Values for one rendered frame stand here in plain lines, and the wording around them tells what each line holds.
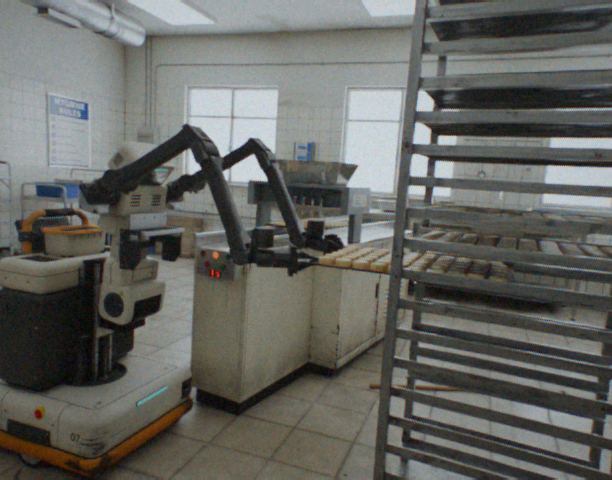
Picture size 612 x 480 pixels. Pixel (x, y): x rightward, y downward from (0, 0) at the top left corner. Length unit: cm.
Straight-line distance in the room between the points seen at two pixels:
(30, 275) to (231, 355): 97
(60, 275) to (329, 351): 158
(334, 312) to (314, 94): 402
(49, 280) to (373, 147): 475
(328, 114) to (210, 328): 429
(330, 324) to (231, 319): 74
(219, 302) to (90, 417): 79
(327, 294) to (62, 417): 152
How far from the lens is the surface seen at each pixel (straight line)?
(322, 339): 307
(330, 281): 296
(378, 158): 631
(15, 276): 232
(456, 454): 210
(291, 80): 667
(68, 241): 234
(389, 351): 151
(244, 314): 246
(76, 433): 220
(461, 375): 153
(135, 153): 208
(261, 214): 331
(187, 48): 747
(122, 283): 215
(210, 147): 170
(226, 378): 263
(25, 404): 237
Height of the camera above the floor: 123
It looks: 7 degrees down
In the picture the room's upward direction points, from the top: 4 degrees clockwise
